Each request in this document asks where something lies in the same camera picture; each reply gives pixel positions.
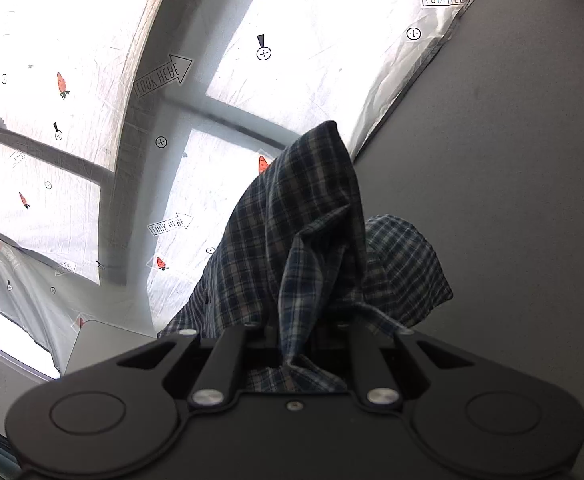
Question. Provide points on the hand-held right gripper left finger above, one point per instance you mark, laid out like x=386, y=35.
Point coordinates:
x=262, y=340

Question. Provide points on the white board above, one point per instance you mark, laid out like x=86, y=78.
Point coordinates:
x=102, y=345

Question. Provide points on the white printed window curtain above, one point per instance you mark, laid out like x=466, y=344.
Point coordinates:
x=322, y=35

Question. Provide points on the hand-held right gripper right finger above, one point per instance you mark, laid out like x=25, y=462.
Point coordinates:
x=359, y=360

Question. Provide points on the blue plaid shirt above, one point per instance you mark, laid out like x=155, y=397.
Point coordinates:
x=297, y=210

